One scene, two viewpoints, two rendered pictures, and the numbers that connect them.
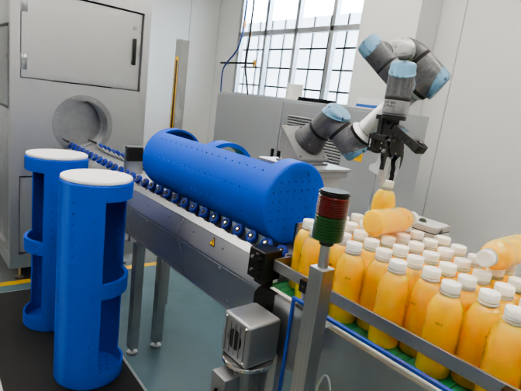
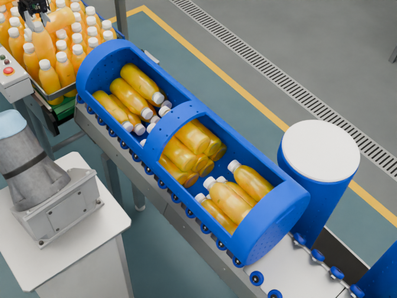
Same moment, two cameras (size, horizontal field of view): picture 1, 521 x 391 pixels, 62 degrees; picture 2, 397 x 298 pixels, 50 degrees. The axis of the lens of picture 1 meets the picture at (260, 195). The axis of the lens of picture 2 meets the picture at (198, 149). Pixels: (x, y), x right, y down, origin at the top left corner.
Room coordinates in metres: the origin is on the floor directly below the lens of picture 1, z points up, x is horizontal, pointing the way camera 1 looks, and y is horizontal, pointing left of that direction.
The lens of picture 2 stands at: (2.65, 0.16, 2.22)
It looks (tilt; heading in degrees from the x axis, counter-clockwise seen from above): 52 degrees down; 176
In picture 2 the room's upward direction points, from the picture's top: 5 degrees clockwise
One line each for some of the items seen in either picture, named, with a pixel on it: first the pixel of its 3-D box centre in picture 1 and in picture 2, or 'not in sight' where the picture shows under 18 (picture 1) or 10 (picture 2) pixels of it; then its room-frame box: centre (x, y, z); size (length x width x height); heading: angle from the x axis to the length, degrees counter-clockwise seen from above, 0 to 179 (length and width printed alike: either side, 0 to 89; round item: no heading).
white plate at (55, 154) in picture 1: (57, 154); not in sight; (2.10, 1.01, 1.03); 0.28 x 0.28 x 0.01
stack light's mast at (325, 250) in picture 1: (329, 229); not in sight; (0.84, -0.14, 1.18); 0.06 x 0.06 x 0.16
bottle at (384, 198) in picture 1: (381, 215); (44, 47); (1.32, -0.38, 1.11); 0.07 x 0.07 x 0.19
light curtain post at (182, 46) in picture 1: (171, 180); not in sight; (2.71, 0.57, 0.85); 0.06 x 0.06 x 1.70; 41
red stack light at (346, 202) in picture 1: (332, 205); not in sight; (0.84, -0.14, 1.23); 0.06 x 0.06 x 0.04
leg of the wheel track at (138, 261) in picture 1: (136, 299); not in sight; (2.11, 0.58, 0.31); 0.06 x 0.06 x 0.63; 41
